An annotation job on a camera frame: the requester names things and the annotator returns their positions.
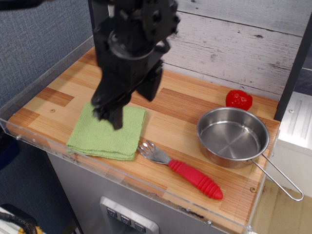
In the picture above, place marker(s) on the dark grey post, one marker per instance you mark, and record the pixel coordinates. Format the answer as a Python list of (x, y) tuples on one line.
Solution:
[(295, 71), (102, 29)]

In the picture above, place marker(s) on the silver button panel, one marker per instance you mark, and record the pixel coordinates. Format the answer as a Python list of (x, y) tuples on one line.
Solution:
[(132, 222)]

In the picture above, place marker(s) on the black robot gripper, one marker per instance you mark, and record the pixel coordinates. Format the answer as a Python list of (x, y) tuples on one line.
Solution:
[(127, 72)]

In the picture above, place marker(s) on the clear acrylic guard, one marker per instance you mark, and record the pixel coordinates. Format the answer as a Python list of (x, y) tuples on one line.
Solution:
[(46, 120)]

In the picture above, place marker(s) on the dark grey left post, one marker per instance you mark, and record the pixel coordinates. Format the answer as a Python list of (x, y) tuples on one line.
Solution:
[(102, 29)]

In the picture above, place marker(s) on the yellow object bottom left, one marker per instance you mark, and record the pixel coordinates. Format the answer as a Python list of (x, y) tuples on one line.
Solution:
[(30, 230)]

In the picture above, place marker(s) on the white appliance at right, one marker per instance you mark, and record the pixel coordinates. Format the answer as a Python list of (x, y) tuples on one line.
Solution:
[(292, 151)]

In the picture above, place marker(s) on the red handled metal fork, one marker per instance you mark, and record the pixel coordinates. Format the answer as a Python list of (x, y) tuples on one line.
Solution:
[(201, 181)]

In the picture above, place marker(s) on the red toy strawberry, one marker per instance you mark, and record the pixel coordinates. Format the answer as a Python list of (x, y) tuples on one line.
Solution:
[(239, 99)]

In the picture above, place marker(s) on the green cloth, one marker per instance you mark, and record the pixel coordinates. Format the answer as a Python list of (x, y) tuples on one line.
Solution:
[(98, 138)]

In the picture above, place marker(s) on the dark grey right post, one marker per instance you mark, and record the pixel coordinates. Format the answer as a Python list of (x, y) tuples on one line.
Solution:
[(295, 71)]

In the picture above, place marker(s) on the stainless steel pan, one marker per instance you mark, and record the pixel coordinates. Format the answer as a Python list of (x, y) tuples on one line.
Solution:
[(234, 138)]

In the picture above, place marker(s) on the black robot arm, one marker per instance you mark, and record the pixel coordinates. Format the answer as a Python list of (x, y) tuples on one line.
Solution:
[(38, 38)]

